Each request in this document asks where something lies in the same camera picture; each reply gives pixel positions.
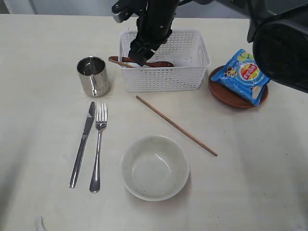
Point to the white floral ceramic bowl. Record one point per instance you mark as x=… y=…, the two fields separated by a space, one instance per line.
x=154 y=168

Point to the dark red wooden spoon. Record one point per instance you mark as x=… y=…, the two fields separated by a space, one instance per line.
x=153 y=65

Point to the white perforated plastic basket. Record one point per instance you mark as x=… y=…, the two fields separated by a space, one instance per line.
x=186 y=50

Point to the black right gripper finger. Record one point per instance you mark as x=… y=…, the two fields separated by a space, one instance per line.
x=144 y=54
x=133 y=49

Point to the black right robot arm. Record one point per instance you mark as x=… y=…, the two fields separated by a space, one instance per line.
x=280 y=40

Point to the silver fork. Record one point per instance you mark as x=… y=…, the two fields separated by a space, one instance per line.
x=100 y=125

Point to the wooden chopstick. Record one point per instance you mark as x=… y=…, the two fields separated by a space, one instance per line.
x=120 y=63
x=177 y=126

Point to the brown round plate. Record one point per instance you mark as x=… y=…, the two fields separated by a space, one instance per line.
x=226 y=96

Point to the silver table knife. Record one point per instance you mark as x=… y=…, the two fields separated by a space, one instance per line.
x=84 y=137

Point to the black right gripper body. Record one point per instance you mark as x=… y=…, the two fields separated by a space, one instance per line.
x=154 y=25

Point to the blue chips bag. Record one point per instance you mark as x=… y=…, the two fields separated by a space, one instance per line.
x=242 y=76

